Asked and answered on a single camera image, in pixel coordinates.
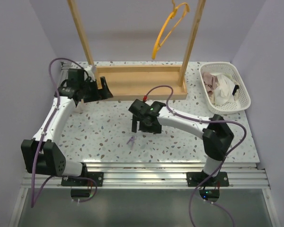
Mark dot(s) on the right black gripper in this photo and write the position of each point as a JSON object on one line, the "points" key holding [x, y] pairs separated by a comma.
{"points": [[155, 128]]}

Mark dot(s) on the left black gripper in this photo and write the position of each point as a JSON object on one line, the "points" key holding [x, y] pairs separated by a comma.
{"points": [[104, 93]]}

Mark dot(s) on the purple clothespin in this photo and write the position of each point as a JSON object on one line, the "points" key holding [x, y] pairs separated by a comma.
{"points": [[131, 142]]}

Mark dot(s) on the orange plastic hanger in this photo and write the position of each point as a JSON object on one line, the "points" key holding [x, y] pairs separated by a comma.
{"points": [[179, 11]]}

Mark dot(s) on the white underwear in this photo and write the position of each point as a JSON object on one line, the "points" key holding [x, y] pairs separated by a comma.
{"points": [[223, 93]]}

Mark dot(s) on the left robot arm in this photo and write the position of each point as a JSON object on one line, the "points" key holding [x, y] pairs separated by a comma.
{"points": [[42, 154]]}

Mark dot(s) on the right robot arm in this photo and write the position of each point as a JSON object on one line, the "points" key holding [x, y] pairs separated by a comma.
{"points": [[214, 132]]}

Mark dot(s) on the white clothespin tray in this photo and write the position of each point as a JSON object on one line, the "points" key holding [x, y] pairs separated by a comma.
{"points": [[80, 107]]}

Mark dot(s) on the wooden hanging rack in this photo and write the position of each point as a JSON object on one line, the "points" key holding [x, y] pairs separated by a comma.
{"points": [[130, 82]]}

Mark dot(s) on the clothes in basket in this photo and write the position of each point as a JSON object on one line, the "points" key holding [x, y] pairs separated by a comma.
{"points": [[211, 83]]}

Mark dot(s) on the white laundry basket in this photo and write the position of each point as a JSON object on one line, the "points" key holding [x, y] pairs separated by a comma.
{"points": [[215, 68]]}

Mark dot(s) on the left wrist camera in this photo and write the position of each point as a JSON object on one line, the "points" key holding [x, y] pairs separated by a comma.
{"points": [[90, 71]]}

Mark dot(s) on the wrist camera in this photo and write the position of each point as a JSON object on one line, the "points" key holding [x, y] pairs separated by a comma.
{"points": [[145, 98], [90, 71]]}

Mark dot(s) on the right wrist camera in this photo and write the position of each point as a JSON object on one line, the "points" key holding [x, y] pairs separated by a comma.
{"points": [[145, 98]]}

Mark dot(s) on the aluminium mounting rail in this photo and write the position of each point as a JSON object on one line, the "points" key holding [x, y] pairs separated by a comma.
{"points": [[97, 137]]}

